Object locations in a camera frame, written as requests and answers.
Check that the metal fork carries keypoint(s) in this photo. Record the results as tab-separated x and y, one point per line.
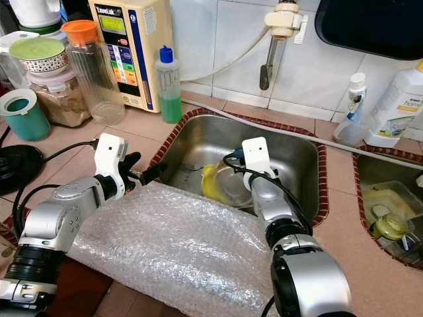
188	167

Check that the yellow plastic cup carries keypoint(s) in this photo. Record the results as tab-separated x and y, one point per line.
208	185

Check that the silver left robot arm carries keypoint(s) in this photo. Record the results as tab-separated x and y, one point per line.
66	218

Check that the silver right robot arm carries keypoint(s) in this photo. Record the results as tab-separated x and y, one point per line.
310	277

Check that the green dish soap bottle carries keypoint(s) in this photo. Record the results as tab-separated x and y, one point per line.
170	105

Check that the clear bubble wrap sheet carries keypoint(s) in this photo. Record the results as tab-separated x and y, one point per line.
172	257

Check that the clear pitcher with orange lid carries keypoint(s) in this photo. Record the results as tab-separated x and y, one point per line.
96	79

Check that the jar with pink lid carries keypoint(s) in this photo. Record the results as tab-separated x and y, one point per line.
59	105

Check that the beige water ionizer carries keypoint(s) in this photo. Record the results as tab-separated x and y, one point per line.
152	59

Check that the teal cup with white rim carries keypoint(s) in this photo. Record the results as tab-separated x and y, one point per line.
30	122

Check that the black round kettle base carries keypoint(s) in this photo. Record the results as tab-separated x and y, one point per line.
16	168

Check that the patterned bowl with green lid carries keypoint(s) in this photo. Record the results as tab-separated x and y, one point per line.
38	49

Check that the clear container with white lid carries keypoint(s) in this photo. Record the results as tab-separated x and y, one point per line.
8	66

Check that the white jug with green base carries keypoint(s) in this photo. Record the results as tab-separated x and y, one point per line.
36	12

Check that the steel faucet with beige diverter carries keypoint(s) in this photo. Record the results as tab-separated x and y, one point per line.
284	23

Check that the small white spray bottle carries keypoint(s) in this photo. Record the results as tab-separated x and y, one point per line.
357	102

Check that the clear plastic food container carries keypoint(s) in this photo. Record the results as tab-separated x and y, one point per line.
386	198

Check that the large white bottle yellow cap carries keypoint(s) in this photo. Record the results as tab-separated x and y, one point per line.
396	105

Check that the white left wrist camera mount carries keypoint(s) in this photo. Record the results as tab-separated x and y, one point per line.
109	158

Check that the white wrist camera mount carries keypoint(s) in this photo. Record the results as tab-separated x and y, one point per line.
109	158
256	155

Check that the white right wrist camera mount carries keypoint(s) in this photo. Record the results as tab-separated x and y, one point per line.
256	155

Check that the black wall tray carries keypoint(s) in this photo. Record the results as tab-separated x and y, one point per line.
370	30

